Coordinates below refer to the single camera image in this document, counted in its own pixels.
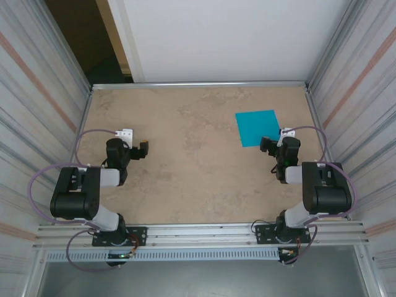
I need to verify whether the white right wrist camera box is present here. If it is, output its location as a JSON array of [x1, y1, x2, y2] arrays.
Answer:
[[277, 127, 296, 147]]

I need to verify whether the aluminium mounting rail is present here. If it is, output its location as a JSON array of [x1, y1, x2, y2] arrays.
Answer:
[[32, 220, 371, 250]]

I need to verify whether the grey slotted cable duct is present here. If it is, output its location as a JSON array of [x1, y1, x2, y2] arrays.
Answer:
[[45, 249, 281, 262]]

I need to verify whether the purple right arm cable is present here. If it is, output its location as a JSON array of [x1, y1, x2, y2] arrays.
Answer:
[[280, 125, 359, 266]]

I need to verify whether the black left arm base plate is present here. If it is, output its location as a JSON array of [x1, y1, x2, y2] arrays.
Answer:
[[92, 226, 148, 248]]

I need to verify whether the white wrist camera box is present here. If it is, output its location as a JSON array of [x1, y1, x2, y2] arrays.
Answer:
[[114, 128, 134, 146], [277, 127, 296, 147]]

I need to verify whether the aluminium side frame bar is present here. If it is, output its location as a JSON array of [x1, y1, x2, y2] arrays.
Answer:
[[304, 86, 350, 221], [54, 88, 93, 225]]

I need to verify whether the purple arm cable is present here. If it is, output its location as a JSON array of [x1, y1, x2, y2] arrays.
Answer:
[[280, 125, 359, 266], [27, 128, 124, 273]]

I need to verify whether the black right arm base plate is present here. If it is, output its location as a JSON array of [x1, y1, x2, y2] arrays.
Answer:
[[255, 223, 311, 245]]

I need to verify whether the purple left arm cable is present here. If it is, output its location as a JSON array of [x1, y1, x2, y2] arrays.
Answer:
[[27, 128, 124, 273]]

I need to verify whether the teal cloth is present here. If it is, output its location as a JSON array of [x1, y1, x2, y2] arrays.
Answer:
[[235, 110, 283, 147]]

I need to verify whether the small circuit board with wires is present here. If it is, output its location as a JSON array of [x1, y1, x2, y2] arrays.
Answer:
[[277, 247, 299, 258], [107, 251, 137, 260]]

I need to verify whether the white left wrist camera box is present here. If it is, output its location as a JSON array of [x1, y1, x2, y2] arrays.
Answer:
[[114, 128, 134, 146]]

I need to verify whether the aluminium frame crossbar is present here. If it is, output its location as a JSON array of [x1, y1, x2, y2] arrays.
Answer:
[[91, 80, 310, 91]]

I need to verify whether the tan door frame strip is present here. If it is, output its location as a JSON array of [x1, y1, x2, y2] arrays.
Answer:
[[95, 0, 132, 75]]

